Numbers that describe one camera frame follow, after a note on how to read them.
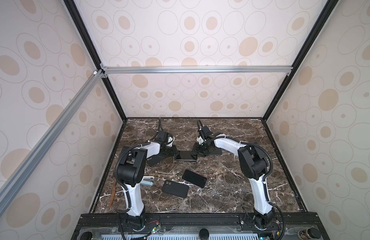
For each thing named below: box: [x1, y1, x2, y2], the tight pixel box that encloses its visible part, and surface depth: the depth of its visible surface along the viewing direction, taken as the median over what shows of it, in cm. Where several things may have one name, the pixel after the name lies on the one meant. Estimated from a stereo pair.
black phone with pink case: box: [182, 169, 207, 189], surface depth 90 cm
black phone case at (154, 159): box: [146, 154, 166, 167], surface depth 97 cm
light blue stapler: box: [140, 176, 155, 187], surface depth 88 cm
